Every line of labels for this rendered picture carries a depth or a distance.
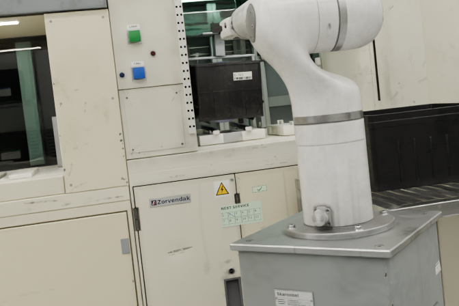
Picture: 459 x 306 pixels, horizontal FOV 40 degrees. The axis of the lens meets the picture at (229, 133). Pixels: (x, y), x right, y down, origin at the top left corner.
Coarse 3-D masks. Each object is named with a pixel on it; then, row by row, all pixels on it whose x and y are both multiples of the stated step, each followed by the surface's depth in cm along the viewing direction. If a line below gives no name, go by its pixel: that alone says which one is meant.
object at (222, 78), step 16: (208, 32) 197; (224, 48) 202; (192, 64) 191; (208, 64) 192; (224, 64) 194; (240, 64) 195; (256, 64) 196; (192, 80) 196; (208, 80) 193; (224, 80) 194; (240, 80) 195; (256, 80) 197; (208, 96) 193; (224, 96) 195; (240, 96) 196; (256, 96) 197; (208, 112) 194; (224, 112) 195; (240, 112) 196; (256, 112) 198; (208, 128) 203; (240, 128) 204
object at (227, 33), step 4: (224, 20) 160; (228, 20) 157; (220, 24) 164; (224, 24) 160; (228, 24) 157; (224, 28) 160; (228, 28) 157; (224, 32) 161; (228, 32) 158; (232, 32) 157; (224, 36) 162; (228, 36) 160; (232, 36) 160; (236, 36) 160
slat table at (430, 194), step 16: (384, 192) 139; (400, 192) 137; (416, 192) 135; (432, 192) 134; (448, 192) 130; (384, 208) 121; (400, 208) 119; (416, 208) 120; (432, 208) 120; (448, 208) 121
